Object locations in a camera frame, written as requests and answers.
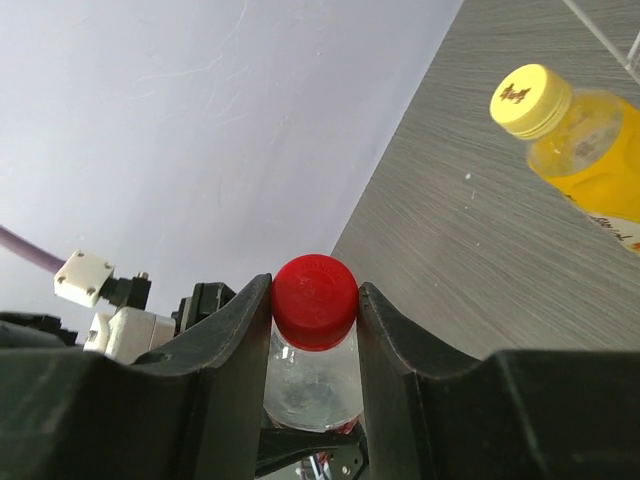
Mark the red bottle cap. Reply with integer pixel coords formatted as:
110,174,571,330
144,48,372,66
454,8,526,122
271,254,359,351

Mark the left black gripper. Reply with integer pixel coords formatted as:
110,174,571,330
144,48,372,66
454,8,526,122
171,282,236,335

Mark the clear red-label water bottle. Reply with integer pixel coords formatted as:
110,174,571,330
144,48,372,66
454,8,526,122
263,327,363,433

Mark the white wire shelf rack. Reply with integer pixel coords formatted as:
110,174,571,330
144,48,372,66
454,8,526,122
563,0,639,83

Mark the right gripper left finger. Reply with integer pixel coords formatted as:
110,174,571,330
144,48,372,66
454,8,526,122
1,274,272,479

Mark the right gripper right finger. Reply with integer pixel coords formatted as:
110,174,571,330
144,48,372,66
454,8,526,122
358,283,639,479

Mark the yellow honey pomelo drink bottle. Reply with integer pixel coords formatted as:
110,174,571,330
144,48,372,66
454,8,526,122
489,64,639,254

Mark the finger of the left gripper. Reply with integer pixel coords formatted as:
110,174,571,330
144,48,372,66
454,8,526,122
255,421,370,479

